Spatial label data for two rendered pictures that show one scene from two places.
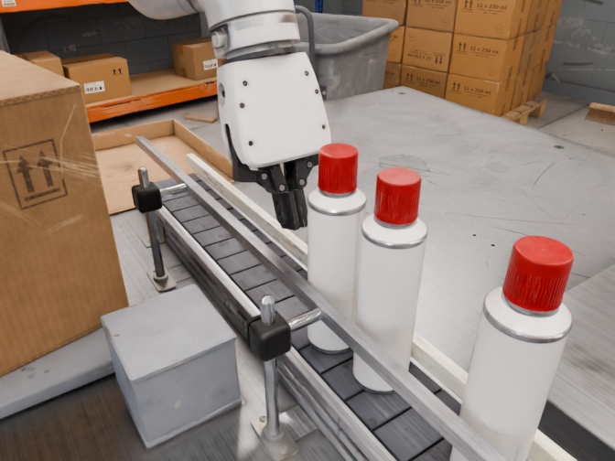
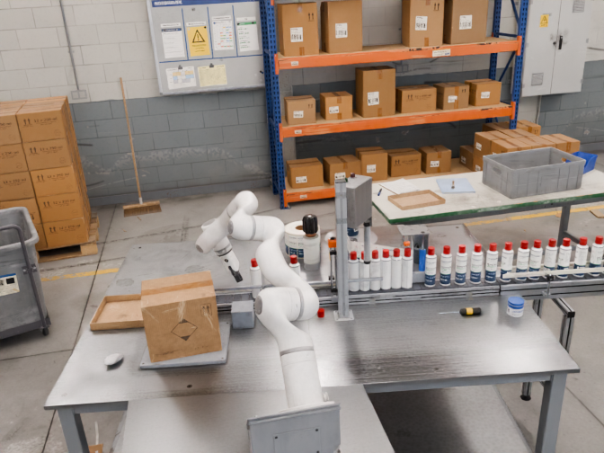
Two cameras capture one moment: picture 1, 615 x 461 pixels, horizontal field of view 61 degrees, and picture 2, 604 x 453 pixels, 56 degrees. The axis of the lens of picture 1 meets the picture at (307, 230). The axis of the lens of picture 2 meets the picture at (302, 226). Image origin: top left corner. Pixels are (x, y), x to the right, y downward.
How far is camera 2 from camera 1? 2.43 m
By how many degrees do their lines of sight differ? 52
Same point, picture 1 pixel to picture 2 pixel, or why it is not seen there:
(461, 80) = (55, 225)
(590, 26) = (91, 159)
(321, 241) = (257, 275)
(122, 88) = not seen: outside the picture
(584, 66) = (99, 184)
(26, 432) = (235, 340)
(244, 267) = (224, 300)
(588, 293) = not seen: hidden behind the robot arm
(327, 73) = (31, 255)
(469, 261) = (247, 279)
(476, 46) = (57, 200)
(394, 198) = not seen: hidden behind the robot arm
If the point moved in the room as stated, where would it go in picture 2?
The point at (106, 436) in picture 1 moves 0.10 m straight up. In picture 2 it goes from (245, 332) to (244, 313)
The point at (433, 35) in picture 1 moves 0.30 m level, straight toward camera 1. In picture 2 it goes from (19, 202) to (33, 209)
